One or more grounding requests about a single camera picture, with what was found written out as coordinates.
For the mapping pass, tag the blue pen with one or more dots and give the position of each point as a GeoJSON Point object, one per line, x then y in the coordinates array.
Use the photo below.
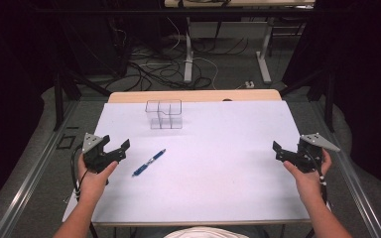
{"type": "Point", "coordinates": [149, 162]}

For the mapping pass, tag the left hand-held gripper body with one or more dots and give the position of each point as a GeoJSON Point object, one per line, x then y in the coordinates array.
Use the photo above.
{"type": "Point", "coordinates": [94, 155]}

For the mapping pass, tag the person's white shirt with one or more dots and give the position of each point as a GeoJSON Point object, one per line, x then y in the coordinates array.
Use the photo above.
{"type": "Point", "coordinates": [205, 233]}

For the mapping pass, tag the person's right hand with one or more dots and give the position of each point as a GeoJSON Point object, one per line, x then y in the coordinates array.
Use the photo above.
{"type": "Point", "coordinates": [309, 185]}

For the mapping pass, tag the dark curtain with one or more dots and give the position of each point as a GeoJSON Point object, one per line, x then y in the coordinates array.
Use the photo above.
{"type": "Point", "coordinates": [13, 82]}
{"type": "Point", "coordinates": [360, 82]}

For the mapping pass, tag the black metal stand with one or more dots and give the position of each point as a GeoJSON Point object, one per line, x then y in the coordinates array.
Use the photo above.
{"type": "Point", "coordinates": [64, 89]}
{"type": "Point", "coordinates": [320, 89]}

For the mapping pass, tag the aluminium floor rail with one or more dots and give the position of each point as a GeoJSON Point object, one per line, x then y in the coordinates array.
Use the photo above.
{"type": "Point", "coordinates": [354, 185]}
{"type": "Point", "coordinates": [29, 178]}

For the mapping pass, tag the white power strip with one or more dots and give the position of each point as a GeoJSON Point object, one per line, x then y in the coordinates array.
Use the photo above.
{"type": "Point", "coordinates": [249, 84]}

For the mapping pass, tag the clear plastic pen holder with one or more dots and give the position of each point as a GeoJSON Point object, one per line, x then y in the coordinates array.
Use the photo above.
{"type": "Point", "coordinates": [164, 114]}

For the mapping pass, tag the white table sheet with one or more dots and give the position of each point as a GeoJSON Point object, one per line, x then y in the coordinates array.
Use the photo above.
{"type": "Point", "coordinates": [205, 172]}

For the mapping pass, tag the white desk with metal legs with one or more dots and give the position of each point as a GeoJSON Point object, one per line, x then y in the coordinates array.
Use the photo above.
{"type": "Point", "coordinates": [188, 59]}

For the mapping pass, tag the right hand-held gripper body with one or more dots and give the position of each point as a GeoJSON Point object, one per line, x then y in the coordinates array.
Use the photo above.
{"type": "Point", "coordinates": [311, 152]}

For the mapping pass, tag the person's left hand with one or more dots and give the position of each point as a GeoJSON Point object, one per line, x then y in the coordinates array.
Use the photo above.
{"type": "Point", "coordinates": [94, 183]}

